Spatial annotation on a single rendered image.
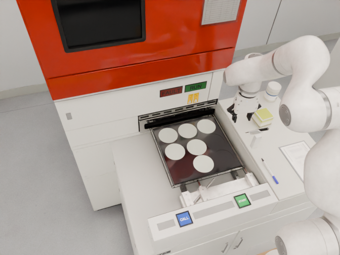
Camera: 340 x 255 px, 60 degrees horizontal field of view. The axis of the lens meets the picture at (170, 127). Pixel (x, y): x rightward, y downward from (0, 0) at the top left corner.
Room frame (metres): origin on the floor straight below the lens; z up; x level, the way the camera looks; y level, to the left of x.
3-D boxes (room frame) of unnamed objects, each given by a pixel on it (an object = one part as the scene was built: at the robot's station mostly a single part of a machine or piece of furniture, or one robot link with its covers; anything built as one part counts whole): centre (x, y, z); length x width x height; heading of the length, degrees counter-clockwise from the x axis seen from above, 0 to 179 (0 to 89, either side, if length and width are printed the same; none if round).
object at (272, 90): (1.21, -0.54, 1.01); 0.07 x 0.07 x 0.10
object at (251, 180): (0.71, -0.40, 0.89); 0.08 x 0.03 x 0.03; 22
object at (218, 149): (0.89, -0.13, 0.90); 0.34 x 0.34 x 0.01; 22
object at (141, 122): (1.08, -0.04, 0.89); 0.44 x 0.02 x 0.10; 112
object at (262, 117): (1.02, -0.47, 1.00); 0.07 x 0.07 x 0.07; 25
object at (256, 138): (0.88, -0.40, 1.03); 0.06 x 0.04 x 0.13; 22
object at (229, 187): (0.65, -0.25, 0.87); 0.36 x 0.08 x 0.03; 112
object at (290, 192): (0.94, -0.53, 0.89); 0.62 x 0.35 x 0.14; 22
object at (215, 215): (0.53, -0.21, 0.89); 0.55 x 0.09 x 0.14; 112
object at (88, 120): (1.03, 0.13, 1.02); 0.82 x 0.03 x 0.40; 112
